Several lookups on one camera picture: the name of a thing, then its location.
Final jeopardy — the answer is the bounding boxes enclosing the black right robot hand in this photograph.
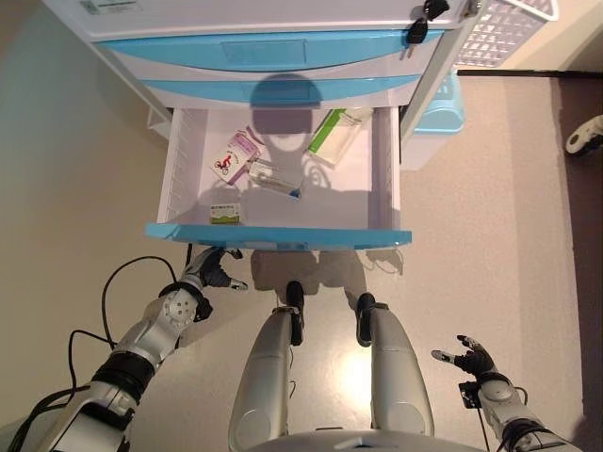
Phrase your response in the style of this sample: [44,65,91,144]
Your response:
[431,334,497,378]

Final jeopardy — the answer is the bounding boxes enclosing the blue front cart drawer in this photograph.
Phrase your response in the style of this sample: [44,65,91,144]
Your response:
[139,73,421,106]
[143,105,413,248]
[95,29,448,77]

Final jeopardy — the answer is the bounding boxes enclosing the silver ointment tube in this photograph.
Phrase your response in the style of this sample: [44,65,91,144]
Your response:
[247,159,303,202]

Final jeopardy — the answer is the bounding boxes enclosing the pink white medicine box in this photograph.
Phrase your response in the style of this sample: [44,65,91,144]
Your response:
[209,125,267,186]

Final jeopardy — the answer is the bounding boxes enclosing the white hanging cart bin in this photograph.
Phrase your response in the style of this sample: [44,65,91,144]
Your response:
[145,105,174,138]

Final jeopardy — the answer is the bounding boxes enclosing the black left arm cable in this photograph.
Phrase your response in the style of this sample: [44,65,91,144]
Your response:
[8,255,184,452]

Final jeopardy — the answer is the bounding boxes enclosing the white bed caster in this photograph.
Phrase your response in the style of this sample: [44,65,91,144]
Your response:
[564,117,603,156]

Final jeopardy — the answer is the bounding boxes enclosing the green white medicine box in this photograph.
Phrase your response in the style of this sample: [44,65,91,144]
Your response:
[305,108,369,167]

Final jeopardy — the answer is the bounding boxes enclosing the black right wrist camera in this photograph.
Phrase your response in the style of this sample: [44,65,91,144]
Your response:
[459,380,482,411]

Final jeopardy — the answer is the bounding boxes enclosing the blue lid waste bin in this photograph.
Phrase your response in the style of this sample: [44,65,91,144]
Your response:
[399,70,465,172]

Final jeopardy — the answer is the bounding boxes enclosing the black cart keys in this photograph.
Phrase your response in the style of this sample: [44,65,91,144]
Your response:
[399,0,450,60]

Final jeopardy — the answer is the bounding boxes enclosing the white blue medical cart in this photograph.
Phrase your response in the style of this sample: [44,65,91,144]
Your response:
[40,0,489,156]

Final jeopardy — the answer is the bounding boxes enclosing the small green white box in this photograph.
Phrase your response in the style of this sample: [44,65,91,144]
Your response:
[209,202,243,225]

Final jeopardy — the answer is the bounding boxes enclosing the silver cart latch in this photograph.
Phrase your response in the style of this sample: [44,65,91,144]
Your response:
[459,0,487,21]

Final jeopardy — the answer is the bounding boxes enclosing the white wire basket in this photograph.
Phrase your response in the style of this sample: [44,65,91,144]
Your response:
[451,0,560,75]

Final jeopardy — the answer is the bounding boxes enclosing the grey robot torso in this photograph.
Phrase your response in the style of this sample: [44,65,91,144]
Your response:
[242,425,486,452]

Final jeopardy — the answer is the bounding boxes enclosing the silver right robot leg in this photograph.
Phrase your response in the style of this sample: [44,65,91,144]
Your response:
[355,292,435,440]

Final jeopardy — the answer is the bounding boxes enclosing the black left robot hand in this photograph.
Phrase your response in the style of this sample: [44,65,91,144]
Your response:
[181,245,249,291]

